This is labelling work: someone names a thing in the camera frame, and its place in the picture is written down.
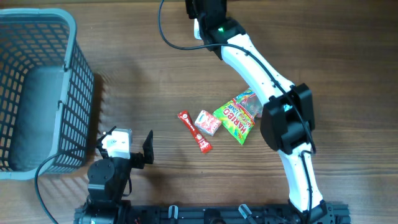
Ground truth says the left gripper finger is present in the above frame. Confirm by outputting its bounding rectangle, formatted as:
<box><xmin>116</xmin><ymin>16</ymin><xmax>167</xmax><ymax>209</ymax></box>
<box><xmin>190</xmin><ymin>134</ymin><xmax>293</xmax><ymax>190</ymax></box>
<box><xmin>96</xmin><ymin>126</ymin><xmax>116</xmax><ymax>148</ymax></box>
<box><xmin>142</xmin><ymin>130</ymin><xmax>154</xmax><ymax>164</ymax></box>

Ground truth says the red stick sachet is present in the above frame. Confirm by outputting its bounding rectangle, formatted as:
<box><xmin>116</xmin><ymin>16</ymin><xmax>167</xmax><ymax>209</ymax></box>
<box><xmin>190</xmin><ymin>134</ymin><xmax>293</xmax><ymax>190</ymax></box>
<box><xmin>177</xmin><ymin>110</ymin><xmax>212</xmax><ymax>154</ymax></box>

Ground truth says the small red candy box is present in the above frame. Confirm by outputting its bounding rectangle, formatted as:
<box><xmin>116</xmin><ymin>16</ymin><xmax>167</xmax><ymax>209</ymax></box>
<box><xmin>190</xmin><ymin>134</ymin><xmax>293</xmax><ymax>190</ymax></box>
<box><xmin>194</xmin><ymin>110</ymin><xmax>221</xmax><ymax>136</ymax></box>

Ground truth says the green Haribo gummy bag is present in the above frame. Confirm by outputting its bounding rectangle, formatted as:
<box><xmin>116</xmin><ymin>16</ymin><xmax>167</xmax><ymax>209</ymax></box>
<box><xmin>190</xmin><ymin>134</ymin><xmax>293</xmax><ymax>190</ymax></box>
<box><xmin>213</xmin><ymin>88</ymin><xmax>262</xmax><ymax>145</ymax></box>

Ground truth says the light blue tissue pack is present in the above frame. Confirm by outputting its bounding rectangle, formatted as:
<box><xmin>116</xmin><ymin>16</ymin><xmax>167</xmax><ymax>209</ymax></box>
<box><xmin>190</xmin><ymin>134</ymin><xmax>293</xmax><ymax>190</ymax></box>
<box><xmin>284</xmin><ymin>105</ymin><xmax>292</xmax><ymax>111</ymax></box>

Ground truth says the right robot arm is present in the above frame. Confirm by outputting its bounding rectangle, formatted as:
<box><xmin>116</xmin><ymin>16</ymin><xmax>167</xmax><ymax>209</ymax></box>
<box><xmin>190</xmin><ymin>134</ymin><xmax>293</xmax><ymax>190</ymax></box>
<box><xmin>185</xmin><ymin>0</ymin><xmax>327</xmax><ymax>223</ymax></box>

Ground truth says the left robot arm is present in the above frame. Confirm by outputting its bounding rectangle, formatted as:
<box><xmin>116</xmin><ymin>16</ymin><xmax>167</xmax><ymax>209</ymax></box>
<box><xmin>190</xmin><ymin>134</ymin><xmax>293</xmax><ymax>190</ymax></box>
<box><xmin>73</xmin><ymin>126</ymin><xmax>154</xmax><ymax>224</ymax></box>

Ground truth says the white barcode scanner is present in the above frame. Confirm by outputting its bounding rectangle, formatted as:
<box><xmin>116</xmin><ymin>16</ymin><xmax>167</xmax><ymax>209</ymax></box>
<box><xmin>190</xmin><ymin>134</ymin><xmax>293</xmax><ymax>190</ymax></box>
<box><xmin>194</xmin><ymin>18</ymin><xmax>201</xmax><ymax>40</ymax></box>

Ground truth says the grey plastic shopping basket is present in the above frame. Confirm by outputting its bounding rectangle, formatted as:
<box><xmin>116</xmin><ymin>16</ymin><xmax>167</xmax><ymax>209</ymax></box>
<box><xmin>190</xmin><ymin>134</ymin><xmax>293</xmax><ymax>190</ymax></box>
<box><xmin>1</xmin><ymin>8</ymin><xmax>95</xmax><ymax>180</ymax></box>

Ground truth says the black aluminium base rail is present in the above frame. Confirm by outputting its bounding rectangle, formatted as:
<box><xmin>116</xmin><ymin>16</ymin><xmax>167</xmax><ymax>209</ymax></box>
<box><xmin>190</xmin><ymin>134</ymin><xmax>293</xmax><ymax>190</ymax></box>
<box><xmin>73</xmin><ymin>203</ymin><xmax>351</xmax><ymax>224</ymax></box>

